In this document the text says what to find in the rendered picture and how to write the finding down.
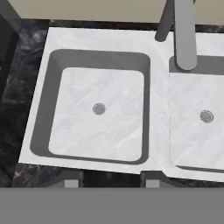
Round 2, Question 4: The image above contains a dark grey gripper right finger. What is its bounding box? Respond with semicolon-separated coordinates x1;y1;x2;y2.
140;171;187;189

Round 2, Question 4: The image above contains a grey sink tap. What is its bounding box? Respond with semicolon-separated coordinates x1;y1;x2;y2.
154;0;198;72

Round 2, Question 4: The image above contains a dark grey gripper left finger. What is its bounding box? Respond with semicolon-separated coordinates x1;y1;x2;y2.
38;170;85;189

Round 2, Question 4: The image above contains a white marble double sink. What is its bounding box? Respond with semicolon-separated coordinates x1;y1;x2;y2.
17;26;224;184

